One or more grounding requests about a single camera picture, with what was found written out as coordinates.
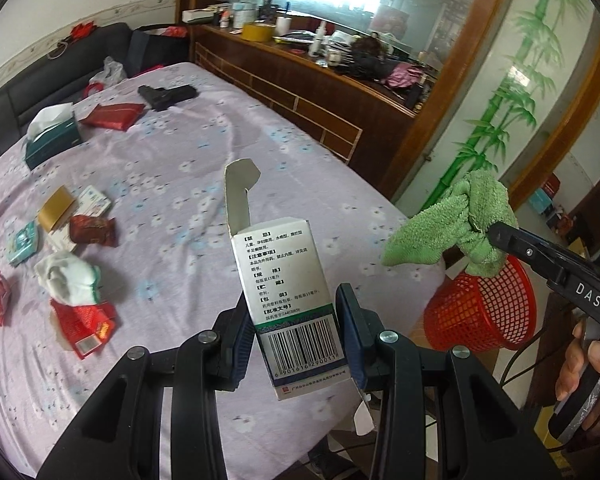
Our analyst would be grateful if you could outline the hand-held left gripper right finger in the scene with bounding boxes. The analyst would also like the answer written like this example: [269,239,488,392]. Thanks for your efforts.
[334,282,551,480]

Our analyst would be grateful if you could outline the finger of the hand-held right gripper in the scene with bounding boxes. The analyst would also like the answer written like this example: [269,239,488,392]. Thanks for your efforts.
[487,221,567,287]

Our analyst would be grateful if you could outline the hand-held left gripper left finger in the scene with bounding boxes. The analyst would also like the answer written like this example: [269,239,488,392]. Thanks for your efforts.
[37,290,256,480]

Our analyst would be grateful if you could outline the red mesh basket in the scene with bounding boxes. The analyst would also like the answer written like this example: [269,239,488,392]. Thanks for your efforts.
[422,255,537,353]

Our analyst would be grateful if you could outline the white medicine box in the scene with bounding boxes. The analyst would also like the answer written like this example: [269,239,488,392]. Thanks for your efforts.
[223,157,377,438]

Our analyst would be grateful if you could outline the green towel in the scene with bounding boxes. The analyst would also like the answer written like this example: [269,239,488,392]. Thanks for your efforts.
[381,169,520,278]

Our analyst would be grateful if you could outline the red cigarette pack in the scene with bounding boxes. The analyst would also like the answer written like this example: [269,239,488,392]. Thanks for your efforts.
[50,299,118,361]

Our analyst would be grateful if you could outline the white green sock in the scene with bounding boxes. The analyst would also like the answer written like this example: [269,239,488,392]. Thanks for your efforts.
[33,251,102,307]

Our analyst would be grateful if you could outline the dark red snack wrapper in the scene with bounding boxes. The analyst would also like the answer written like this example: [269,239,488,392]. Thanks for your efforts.
[69,214,117,247]

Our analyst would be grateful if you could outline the small white printed box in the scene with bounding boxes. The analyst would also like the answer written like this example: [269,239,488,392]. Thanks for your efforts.
[75,185,113,216]

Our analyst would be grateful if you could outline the teal packet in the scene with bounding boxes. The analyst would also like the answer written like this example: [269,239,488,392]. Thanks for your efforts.
[7,221,41,267]

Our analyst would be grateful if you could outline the purple floral bedsheet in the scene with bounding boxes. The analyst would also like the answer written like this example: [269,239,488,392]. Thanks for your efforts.
[0,61,446,480]

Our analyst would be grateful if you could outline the pink plastic bag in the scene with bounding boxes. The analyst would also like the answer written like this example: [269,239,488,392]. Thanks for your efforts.
[385,60,426,88]

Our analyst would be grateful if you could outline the golden yellow box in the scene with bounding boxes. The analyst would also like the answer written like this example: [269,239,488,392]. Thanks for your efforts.
[36,185,78,235]

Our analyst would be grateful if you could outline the wooden dresser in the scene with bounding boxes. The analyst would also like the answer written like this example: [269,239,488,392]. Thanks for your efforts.
[177,0,516,201]

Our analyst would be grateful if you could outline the black toy pistol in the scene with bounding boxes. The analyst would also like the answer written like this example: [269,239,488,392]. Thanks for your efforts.
[138,84,197,112]

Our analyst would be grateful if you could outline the flat red packet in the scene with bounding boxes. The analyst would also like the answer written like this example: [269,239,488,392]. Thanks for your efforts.
[80,102,146,132]

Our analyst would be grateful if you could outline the dark green tissue box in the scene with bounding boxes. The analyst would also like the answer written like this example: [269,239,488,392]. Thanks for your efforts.
[24,102,83,171]

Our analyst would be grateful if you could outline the clear plastic bag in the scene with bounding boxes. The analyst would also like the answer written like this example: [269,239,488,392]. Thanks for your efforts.
[83,56,128,100]

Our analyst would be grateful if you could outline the yellow round tin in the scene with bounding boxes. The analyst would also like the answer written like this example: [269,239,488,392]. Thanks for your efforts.
[242,22,276,42]

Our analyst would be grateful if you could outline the white round container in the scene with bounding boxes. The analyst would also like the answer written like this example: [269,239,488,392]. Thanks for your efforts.
[232,2,258,28]

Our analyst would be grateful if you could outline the black sofa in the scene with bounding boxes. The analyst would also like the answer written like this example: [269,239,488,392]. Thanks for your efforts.
[0,22,136,171]

